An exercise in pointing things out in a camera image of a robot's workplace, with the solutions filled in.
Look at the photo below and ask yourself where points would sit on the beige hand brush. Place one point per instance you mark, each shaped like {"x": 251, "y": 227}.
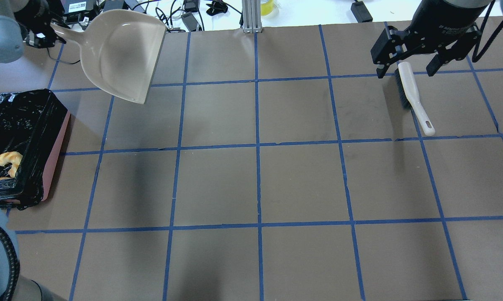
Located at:
{"x": 410, "y": 97}

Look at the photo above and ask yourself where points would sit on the yellow tape roll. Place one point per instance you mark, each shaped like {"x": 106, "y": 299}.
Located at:
{"x": 268, "y": 7}

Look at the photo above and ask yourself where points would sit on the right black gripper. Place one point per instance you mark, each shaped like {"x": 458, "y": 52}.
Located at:
{"x": 444, "y": 17}

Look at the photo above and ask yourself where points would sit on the black power adapter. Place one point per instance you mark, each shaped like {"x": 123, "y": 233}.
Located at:
{"x": 360, "y": 12}

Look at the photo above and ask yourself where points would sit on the bin with black bag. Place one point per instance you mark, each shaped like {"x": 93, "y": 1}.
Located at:
{"x": 30, "y": 123}

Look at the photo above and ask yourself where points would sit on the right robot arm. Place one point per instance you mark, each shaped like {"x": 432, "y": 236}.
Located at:
{"x": 445, "y": 28}

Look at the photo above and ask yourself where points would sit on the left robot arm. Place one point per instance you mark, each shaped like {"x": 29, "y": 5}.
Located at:
{"x": 14, "y": 286}

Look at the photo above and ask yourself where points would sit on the beige plastic dustpan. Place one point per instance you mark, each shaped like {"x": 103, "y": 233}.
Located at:
{"x": 119, "y": 52}

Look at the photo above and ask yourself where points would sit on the black clip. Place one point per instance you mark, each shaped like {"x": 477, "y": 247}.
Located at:
{"x": 216, "y": 7}

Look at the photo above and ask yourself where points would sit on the aluminium frame post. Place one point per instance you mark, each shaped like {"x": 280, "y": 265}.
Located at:
{"x": 251, "y": 16}

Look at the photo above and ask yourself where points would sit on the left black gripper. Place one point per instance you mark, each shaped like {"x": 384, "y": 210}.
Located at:
{"x": 30, "y": 14}

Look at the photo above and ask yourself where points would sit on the black power brick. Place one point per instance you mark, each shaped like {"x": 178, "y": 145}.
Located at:
{"x": 191, "y": 23}

